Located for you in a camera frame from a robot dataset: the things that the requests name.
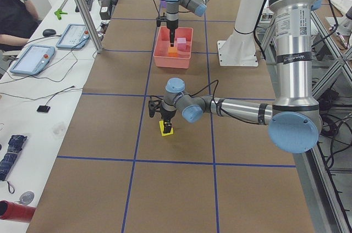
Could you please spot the white pedestal column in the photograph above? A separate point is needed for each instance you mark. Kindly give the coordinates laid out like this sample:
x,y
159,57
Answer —
x,y
239,49

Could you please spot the round metal lid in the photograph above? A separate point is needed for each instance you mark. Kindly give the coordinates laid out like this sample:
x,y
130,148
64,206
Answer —
x,y
26,198

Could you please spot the black box with label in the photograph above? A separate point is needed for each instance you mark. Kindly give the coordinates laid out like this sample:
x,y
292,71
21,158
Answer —
x,y
105,9

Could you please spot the seated person in black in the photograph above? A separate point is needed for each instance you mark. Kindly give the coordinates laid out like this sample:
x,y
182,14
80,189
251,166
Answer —
x,y
19,20

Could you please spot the pink plastic bin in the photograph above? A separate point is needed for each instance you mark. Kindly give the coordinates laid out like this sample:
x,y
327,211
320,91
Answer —
x,y
178,55

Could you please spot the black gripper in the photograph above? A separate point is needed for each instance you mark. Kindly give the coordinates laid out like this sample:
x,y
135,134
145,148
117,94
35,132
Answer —
x,y
171,25
166,114

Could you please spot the pink foam cube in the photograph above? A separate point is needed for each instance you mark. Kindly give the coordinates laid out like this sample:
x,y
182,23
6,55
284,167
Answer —
x,y
181,44

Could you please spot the purple foam cube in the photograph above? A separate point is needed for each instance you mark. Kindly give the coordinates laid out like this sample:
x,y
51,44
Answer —
x,y
163,4

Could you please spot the green plastic clamp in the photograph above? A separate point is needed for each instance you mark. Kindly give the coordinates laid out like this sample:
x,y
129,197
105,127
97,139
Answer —
x,y
59,13

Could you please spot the orange foam cube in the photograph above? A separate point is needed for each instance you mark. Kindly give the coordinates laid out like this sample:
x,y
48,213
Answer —
x,y
172,52

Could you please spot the far teach pendant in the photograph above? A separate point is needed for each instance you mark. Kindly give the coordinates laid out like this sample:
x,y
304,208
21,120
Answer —
x,y
75,36

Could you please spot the black computer mouse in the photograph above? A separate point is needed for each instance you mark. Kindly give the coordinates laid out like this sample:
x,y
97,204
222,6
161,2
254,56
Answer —
x,y
48,32

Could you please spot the aluminium frame post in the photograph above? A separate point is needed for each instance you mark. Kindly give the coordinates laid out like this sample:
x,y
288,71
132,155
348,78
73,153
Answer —
x,y
88,21

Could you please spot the folded blue umbrella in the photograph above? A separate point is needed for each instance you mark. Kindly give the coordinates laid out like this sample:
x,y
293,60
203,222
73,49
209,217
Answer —
x,y
15,146

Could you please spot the yellow foam cube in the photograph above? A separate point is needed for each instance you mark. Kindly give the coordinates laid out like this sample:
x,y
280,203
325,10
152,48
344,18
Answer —
x,y
165,128

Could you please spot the near teach pendant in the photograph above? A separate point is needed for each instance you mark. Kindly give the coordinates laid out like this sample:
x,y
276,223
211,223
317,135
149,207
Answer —
x,y
33,60

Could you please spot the teach pendant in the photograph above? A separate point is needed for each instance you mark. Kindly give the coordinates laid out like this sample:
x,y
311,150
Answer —
x,y
33,60
75,36

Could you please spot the red cylinder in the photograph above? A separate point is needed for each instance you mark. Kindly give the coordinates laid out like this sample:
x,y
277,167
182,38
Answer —
x,y
16,212

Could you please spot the small black puck device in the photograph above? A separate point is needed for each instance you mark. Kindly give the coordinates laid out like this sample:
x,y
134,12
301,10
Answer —
x,y
43,109

